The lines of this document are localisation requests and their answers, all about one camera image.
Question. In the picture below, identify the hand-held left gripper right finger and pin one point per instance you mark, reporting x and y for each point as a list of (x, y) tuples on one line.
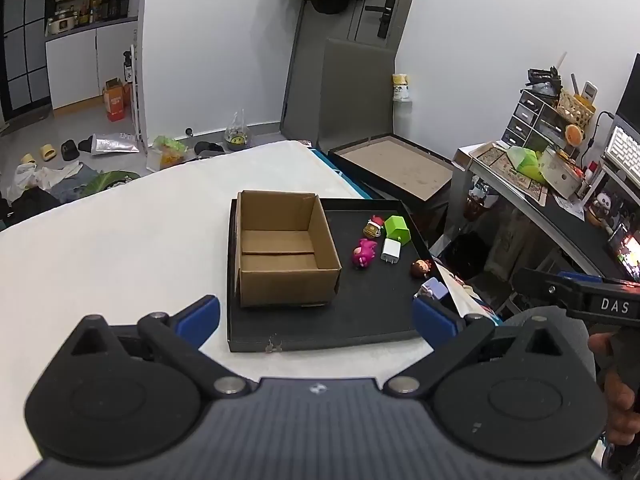
[(435, 322)]

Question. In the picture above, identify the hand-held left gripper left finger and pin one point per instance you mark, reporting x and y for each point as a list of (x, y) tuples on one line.
[(200, 317)]

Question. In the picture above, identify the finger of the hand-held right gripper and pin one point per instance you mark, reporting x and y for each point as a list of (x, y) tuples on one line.
[(542, 287)]

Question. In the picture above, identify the purple rabbit cube toy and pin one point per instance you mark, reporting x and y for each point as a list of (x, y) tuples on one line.
[(434, 289)]

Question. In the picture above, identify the brown-haired head figurine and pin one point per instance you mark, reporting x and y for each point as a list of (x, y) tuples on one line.
[(421, 268)]

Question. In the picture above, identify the black shallow tray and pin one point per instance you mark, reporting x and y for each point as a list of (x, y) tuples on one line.
[(370, 310)]

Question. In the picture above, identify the white charger plug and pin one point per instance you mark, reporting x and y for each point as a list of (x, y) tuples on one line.
[(391, 251)]

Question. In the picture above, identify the brown cardboard box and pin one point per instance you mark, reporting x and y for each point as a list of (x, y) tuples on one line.
[(280, 280)]

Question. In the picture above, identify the pink toy figure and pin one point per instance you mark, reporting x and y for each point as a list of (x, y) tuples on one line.
[(365, 254)]

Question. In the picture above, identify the green plastic block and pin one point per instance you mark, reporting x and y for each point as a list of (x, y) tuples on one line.
[(398, 227)]

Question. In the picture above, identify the red-hatted gold figurine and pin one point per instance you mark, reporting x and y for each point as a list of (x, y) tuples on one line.
[(373, 229)]

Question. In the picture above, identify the person's right hand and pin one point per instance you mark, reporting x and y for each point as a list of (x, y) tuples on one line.
[(622, 415)]

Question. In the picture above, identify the lit phone screen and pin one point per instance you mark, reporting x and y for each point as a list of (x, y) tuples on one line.
[(630, 252)]

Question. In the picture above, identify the panda figurine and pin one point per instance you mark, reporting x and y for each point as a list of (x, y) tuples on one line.
[(602, 205)]

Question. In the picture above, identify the white mattress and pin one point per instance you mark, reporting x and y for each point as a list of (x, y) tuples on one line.
[(125, 240)]

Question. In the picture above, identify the green plastic bag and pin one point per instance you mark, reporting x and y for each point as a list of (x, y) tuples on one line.
[(525, 162)]

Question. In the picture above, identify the patterned desk mat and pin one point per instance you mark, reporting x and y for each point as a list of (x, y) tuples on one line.
[(505, 165)]

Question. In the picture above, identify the white keyboard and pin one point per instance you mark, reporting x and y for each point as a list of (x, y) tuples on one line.
[(622, 150)]

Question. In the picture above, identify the orange plush toy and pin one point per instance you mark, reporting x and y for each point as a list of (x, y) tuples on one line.
[(574, 134)]

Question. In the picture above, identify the black framed brown board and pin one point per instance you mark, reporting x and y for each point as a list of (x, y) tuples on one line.
[(395, 165)]

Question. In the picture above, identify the green leaf-shaped pillow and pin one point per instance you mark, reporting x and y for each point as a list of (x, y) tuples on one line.
[(107, 180)]

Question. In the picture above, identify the green snack bag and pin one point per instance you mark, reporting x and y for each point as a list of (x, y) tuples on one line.
[(167, 152)]

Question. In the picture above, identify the black cap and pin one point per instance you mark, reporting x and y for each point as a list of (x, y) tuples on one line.
[(207, 148)]

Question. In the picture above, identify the grey drawer organiser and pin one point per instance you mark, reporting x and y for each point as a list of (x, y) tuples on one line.
[(530, 115)]

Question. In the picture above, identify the wicker basket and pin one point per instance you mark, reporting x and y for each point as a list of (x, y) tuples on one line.
[(575, 107)]

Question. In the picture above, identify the clear bag with yellow toy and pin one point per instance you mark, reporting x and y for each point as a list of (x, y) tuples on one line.
[(236, 132)]

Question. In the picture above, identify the silver foil bag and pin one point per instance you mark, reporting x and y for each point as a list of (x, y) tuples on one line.
[(112, 142)]

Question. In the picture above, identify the black clothes pile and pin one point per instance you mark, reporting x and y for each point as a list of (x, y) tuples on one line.
[(30, 202)]

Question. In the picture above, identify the black slipper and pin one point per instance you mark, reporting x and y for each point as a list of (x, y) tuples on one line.
[(69, 149), (85, 144)]

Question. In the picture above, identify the black monitor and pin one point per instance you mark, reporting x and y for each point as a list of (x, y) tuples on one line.
[(631, 90)]

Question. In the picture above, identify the yellow slipper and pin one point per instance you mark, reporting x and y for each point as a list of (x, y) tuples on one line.
[(48, 151), (27, 159)]

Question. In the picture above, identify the white plastic bag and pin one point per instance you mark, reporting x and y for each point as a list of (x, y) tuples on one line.
[(25, 175)]

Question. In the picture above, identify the white pole stand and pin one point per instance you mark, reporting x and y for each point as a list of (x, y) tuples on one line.
[(135, 95)]

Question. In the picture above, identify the orange cardboard box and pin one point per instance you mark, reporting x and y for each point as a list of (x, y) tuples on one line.
[(116, 100)]

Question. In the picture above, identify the white canister yellow label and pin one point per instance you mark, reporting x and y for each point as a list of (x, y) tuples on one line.
[(401, 87)]

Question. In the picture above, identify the grey leaning board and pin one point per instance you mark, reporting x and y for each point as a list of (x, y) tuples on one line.
[(355, 90)]

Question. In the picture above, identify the grey door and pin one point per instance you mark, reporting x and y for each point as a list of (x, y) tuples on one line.
[(310, 70)]

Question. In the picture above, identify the white cabinet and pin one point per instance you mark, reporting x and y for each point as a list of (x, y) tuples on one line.
[(90, 65)]

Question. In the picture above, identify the black grid glass door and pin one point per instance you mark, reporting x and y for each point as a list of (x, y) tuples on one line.
[(25, 35)]

